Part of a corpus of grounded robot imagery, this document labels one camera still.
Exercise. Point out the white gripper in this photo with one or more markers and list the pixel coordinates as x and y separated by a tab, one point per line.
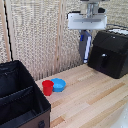
87	21

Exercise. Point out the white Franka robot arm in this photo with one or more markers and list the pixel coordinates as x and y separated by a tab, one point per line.
92	6

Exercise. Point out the red plastic cup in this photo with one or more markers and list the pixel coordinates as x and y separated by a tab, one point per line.
47	88

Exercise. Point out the blue plastic bowl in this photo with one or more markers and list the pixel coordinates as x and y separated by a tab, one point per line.
59	85

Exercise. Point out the black fabric storage box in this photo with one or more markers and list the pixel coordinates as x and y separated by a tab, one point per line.
20	96

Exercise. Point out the black box-shaped appliance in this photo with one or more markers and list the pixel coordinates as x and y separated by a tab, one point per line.
110	53

